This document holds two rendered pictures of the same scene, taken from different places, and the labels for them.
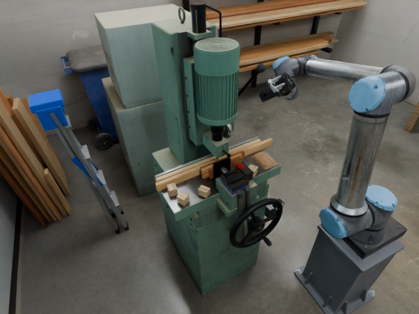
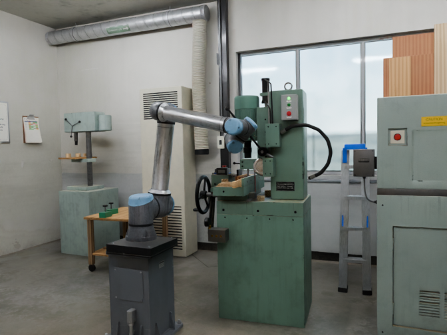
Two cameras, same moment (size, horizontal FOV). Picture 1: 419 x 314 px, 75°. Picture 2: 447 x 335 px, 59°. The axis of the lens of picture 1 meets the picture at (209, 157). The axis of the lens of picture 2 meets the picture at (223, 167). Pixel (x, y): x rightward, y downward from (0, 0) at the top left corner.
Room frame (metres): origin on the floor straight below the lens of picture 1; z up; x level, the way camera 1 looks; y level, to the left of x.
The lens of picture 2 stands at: (2.98, -2.05, 1.16)
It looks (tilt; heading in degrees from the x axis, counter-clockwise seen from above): 3 degrees down; 137
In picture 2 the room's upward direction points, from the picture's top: 1 degrees counter-clockwise
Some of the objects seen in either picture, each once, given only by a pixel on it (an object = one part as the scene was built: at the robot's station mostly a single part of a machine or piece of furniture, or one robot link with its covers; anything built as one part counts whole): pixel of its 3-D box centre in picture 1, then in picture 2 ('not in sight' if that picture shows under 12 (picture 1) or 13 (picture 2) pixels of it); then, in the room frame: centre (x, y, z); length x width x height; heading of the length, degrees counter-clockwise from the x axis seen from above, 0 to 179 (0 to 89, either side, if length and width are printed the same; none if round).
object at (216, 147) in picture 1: (215, 144); (250, 165); (1.07, -0.03, 1.03); 0.14 x 0.07 x 0.09; 29
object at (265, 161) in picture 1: (264, 158); (226, 183); (1.09, -0.28, 0.91); 0.12 x 0.09 x 0.03; 29
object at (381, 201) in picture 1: (373, 206); (142, 208); (0.85, -0.78, 0.79); 0.17 x 0.15 x 0.18; 110
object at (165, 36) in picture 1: (187, 97); (289, 145); (1.31, 0.10, 1.16); 0.22 x 0.22 x 0.72; 29
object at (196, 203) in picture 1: (226, 184); (234, 186); (0.95, -0.08, 0.87); 0.61 x 0.30 x 0.06; 119
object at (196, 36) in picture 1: (198, 27); (266, 90); (1.17, 0.03, 1.54); 0.08 x 0.08 x 0.17; 29
